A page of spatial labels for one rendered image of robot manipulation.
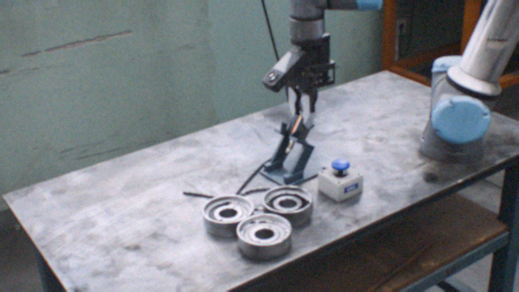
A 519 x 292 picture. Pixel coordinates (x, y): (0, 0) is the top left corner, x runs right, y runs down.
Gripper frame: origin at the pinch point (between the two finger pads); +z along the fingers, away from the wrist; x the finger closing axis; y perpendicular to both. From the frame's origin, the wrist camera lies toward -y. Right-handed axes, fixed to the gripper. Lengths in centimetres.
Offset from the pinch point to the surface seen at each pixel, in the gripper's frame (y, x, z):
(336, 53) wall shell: 144, 140, 55
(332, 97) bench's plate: 34.0, 25.8, 11.9
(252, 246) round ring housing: -30.1, -21.2, 8.5
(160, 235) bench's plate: -39.3, -2.0, 11.9
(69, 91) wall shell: 0, 147, 37
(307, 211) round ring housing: -14.1, -18.4, 8.8
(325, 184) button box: -3.8, -12.5, 9.2
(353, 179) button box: 0.2, -17.0, 7.5
